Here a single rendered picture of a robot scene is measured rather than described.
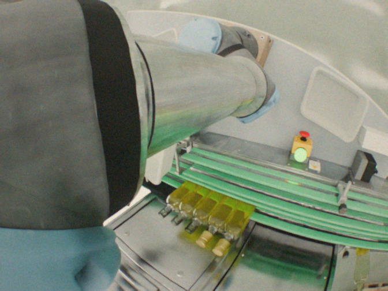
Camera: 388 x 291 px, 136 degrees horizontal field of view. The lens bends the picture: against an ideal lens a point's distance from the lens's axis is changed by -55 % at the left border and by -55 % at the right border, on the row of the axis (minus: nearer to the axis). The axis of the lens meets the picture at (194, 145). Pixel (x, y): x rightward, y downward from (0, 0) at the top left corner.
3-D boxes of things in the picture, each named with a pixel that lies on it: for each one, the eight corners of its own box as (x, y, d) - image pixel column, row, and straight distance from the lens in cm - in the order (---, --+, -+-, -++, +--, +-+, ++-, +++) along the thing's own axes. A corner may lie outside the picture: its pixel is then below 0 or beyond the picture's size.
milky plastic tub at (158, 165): (137, 100, 60) (115, 107, 55) (187, 132, 47) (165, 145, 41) (134, 140, 69) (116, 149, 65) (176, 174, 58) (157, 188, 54)
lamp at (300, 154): (293, 157, 62) (292, 161, 59) (296, 145, 60) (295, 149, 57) (305, 160, 62) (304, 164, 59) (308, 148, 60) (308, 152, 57)
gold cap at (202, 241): (202, 234, 56) (194, 243, 54) (204, 228, 53) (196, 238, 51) (212, 239, 56) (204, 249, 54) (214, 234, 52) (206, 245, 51)
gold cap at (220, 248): (230, 241, 51) (223, 252, 49) (229, 246, 54) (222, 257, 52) (219, 236, 52) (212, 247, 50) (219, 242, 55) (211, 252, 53)
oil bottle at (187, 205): (209, 185, 75) (177, 216, 63) (208, 174, 72) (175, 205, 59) (220, 189, 73) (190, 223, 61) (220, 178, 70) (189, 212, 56)
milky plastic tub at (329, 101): (313, 63, 64) (314, 62, 55) (363, 94, 69) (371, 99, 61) (298, 108, 65) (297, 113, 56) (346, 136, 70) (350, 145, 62)
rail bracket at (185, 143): (186, 163, 76) (167, 178, 68) (183, 127, 68) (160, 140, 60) (191, 165, 74) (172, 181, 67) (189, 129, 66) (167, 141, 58)
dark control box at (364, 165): (350, 167, 74) (354, 179, 67) (357, 148, 71) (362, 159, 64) (365, 171, 78) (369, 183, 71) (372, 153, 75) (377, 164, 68)
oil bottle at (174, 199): (197, 180, 78) (165, 209, 66) (197, 170, 74) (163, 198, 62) (208, 184, 75) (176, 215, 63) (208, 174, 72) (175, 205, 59)
